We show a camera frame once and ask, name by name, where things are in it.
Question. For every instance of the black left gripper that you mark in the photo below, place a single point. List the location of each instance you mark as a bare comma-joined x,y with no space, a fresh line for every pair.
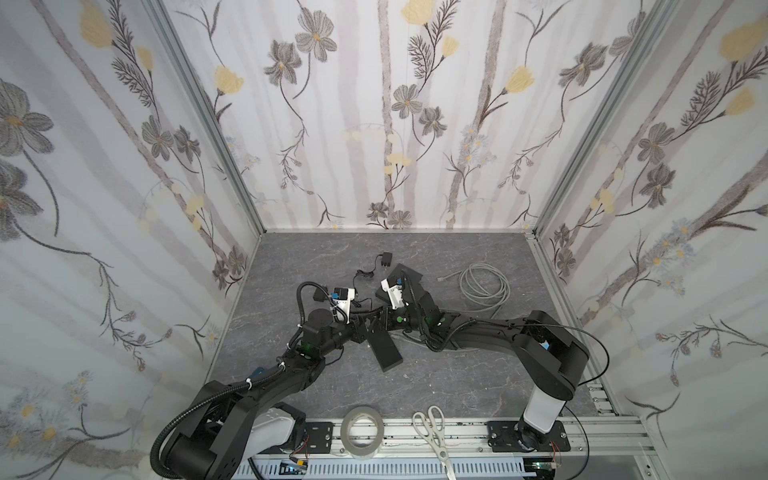
357,324

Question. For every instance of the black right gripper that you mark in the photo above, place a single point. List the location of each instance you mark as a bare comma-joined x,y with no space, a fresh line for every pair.
399,309

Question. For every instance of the black ribbed network switch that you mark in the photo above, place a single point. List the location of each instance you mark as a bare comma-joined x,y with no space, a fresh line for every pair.
384,348

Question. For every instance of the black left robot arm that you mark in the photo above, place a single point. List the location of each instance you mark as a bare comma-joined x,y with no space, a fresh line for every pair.
208,439

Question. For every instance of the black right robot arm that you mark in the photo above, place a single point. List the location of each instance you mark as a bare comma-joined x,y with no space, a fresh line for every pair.
553,357

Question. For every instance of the clear tape roll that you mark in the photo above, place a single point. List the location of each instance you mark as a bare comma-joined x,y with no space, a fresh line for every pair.
362,432

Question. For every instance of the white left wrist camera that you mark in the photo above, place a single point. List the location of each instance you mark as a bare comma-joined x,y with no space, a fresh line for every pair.
341,301

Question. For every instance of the dark grey flat switch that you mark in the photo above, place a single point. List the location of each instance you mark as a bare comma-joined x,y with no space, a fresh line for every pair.
399,272

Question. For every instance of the small black adapter with cable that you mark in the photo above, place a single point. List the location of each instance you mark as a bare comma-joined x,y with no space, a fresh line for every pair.
383,260

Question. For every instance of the white handled scissors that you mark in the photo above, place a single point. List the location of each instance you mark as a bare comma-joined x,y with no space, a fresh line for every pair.
430,426

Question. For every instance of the white slotted cable duct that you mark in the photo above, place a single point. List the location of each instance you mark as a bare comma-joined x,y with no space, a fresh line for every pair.
395,468

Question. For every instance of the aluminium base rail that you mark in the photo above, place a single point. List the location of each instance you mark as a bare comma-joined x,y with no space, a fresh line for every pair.
468,437

